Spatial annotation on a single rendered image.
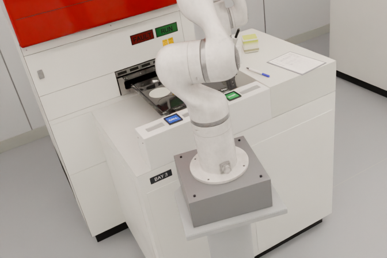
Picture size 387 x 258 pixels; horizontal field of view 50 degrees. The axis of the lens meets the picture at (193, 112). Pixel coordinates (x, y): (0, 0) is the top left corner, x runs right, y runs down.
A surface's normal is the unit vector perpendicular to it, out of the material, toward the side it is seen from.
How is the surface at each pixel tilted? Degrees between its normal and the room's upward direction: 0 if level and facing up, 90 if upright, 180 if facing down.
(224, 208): 90
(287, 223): 90
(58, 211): 0
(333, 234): 0
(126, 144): 0
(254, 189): 90
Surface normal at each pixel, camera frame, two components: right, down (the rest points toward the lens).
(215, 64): -0.12, 0.31
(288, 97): 0.47, 0.39
